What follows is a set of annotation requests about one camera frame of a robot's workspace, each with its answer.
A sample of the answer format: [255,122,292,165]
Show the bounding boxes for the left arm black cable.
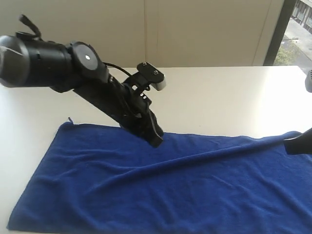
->
[103,62,132,78]

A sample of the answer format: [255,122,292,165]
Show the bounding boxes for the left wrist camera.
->
[136,62,166,91]

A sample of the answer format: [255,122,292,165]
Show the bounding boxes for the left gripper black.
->
[122,75,164,148]

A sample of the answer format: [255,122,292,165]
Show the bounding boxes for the blue microfiber towel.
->
[7,122,312,234]

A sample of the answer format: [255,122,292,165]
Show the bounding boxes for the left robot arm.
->
[0,15,166,147]

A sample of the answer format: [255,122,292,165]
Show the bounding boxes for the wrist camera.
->
[136,62,166,91]
[305,70,312,93]

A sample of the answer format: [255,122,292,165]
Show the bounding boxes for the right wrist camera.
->
[305,70,312,93]

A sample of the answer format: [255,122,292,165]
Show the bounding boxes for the dark window frame post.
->
[263,0,296,66]

